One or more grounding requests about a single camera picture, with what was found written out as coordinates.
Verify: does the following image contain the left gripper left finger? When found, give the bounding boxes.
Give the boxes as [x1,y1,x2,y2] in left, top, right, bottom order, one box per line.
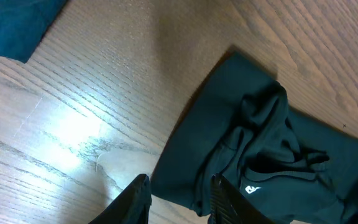
[89,174,152,224]

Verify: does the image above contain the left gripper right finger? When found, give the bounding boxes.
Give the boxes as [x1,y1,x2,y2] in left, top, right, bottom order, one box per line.
[209,174,273,224]

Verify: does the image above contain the plain black t-shirt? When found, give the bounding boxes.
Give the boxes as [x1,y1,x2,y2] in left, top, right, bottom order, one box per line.
[151,53,358,223]

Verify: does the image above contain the folded blue garment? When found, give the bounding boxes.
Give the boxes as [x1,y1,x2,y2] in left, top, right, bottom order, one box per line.
[0,0,67,63]

